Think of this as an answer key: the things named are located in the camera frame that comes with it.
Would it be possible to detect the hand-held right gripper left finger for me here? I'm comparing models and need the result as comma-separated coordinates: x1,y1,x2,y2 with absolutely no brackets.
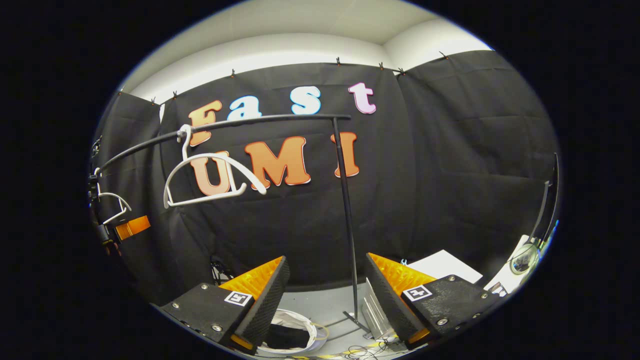
157,256,291,353

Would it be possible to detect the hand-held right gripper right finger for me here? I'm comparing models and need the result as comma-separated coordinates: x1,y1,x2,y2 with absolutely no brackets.
364,252,506,351

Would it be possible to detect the black knit cardigan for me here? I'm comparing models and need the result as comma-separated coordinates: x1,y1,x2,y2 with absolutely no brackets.
265,324,312,350

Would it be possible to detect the white laundry hamper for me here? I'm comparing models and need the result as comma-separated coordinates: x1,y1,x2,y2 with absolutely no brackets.
257,309,330,356

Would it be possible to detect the white plastic clothes hanger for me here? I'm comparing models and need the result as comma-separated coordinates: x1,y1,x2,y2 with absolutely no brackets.
163,124,267,209
94,167,132,226

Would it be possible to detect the black metal clothes rack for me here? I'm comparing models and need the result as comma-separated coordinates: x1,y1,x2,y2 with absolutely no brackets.
95,114,371,335

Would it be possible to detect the silver ribbed metal panel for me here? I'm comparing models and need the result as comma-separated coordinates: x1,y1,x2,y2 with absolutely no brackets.
361,277,396,343

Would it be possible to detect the black tripod stand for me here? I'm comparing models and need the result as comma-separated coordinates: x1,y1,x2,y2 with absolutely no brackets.
210,257,234,287

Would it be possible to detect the white flat board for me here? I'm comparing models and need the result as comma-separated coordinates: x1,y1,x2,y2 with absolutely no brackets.
407,250,483,285

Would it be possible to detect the white device with lens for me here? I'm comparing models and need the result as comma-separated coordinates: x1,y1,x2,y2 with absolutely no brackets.
492,235,543,296

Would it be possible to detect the black backdrop cloth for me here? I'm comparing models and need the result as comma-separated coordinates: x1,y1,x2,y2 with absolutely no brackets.
90,50,561,306

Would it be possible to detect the floor cable tangle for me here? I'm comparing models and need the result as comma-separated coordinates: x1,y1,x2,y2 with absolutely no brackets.
320,339,403,359

